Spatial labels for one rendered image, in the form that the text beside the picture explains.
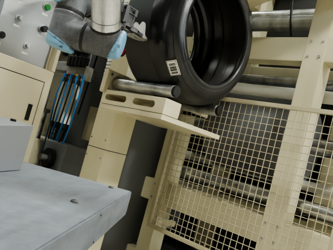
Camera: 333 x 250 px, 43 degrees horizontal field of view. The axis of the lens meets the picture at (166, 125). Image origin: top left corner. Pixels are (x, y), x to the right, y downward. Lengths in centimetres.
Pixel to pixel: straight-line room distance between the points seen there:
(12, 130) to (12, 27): 145
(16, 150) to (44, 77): 143
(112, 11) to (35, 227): 93
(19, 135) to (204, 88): 114
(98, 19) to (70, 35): 12
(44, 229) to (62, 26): 102
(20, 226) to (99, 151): 154
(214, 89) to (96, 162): 60
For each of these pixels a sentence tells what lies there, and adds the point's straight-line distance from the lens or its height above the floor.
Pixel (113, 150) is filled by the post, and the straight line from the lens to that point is 185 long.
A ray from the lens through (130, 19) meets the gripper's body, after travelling 147.
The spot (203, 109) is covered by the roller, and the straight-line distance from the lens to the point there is 177.
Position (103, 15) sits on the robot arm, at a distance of 120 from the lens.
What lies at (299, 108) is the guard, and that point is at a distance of 178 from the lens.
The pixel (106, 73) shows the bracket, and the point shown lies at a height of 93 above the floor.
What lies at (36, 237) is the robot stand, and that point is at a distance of 30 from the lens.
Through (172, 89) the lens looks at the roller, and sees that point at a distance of 152.
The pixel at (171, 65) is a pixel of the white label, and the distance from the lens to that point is 152.
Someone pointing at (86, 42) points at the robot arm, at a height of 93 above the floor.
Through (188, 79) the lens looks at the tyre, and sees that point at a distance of 156.
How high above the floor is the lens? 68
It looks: 4 degrees up
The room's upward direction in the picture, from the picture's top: 15 degrees clockwise
